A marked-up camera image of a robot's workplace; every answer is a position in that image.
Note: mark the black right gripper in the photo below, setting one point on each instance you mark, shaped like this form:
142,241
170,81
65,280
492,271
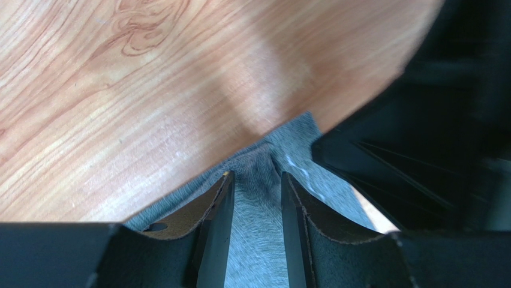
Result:
432,151

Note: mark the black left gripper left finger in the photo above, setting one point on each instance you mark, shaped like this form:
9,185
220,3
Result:
188,248

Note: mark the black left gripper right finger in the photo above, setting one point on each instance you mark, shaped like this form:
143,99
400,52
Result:
325,249

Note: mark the grey cloth napkin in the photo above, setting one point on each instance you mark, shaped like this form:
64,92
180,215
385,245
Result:
257,254

